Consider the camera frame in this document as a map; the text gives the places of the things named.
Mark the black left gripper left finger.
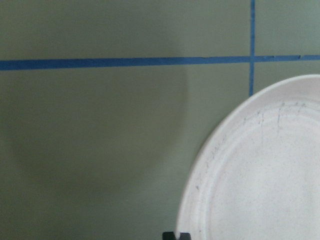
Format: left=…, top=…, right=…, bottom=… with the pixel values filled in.
left=162, top=231, right=176, bottom=240

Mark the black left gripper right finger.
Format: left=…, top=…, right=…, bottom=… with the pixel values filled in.
left=180, top=232, right=192, bottom=240

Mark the light blue plate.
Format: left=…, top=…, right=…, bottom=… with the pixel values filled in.
left=174, top=74, right=320, bottom=240

